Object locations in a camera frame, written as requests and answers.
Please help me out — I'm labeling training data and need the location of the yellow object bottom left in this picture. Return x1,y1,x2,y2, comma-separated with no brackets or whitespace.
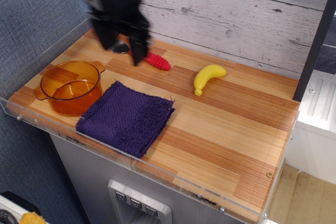
19,212,47,224

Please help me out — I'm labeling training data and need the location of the black right vertical post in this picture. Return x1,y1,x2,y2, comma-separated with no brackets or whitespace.
292,0,335,102

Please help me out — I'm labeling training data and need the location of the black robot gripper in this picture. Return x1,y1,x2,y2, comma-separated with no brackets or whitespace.
85,0,150,66

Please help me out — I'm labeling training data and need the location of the grey toy fridge cabinet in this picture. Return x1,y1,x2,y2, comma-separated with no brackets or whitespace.
48,132,253,224

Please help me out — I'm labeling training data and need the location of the purple folded towel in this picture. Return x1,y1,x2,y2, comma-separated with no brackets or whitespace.
76,81,174,158

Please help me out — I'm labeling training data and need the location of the brass screw in table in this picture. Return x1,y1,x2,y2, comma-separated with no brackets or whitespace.
266,172,273,178

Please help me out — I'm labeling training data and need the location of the red handled metal spoon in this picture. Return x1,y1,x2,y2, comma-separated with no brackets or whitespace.
109,40,171,70

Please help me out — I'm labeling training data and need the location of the white ribbed side unit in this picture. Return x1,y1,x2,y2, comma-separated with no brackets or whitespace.
285,70,335,184

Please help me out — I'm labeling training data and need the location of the yellow toy banana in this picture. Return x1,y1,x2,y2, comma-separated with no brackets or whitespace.
194,65,226,97

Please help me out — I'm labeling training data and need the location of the silver dispenser button panel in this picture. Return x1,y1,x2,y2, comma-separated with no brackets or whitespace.
108,179,173,223

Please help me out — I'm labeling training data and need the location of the orange transparent plastic pot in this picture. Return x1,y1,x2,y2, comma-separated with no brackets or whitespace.
34,61,105,116

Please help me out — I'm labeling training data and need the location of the clear acrylic table guard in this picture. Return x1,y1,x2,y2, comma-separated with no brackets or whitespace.
1,20,299,223

